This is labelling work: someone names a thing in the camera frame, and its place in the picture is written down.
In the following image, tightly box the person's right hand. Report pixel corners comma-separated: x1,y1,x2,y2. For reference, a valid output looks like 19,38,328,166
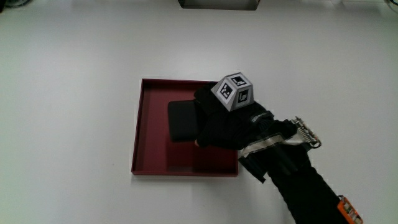
193,72,275,151

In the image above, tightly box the black battery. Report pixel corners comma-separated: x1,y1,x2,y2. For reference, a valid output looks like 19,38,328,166
167,99,203,142

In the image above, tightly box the dark red square plate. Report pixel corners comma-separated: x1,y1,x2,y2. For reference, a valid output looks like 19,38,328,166
131,78,239,178

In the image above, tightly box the orange device on forearm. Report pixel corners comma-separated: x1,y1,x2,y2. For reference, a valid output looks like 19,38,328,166
336,195,364,224

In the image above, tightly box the grey metal box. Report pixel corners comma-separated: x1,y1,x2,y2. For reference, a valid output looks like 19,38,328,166
177,0,261,11

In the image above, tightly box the grey ribbon cable with connector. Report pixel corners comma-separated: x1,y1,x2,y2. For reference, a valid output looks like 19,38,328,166
239,116,322,158

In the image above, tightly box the dark cable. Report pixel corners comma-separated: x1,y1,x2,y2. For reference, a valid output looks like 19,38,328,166
0,0,33,9

